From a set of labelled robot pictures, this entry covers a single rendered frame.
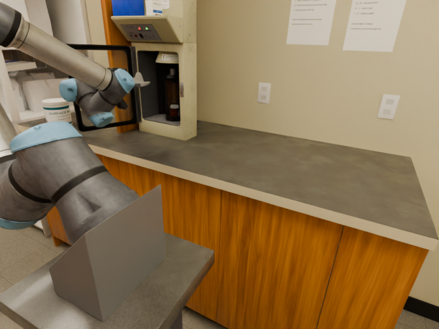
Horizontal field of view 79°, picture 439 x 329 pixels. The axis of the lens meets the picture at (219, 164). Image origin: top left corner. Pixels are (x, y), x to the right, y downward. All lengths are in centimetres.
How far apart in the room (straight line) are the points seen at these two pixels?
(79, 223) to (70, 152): 13
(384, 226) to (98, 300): 76
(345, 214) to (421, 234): 20
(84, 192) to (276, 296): 94
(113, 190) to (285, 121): 124
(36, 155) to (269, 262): 89
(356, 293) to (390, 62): 101
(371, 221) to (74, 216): 78
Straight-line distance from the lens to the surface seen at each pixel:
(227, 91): 172
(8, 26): 86
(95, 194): 53
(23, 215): 68
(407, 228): 96
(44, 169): 57
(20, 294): 71
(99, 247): 50
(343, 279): 111
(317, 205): 93
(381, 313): 119
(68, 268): 57
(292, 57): 158
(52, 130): 59
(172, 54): 144
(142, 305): 60
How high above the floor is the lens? 140
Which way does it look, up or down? 24 degrees down
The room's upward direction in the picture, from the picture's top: 2 degrees clockwise
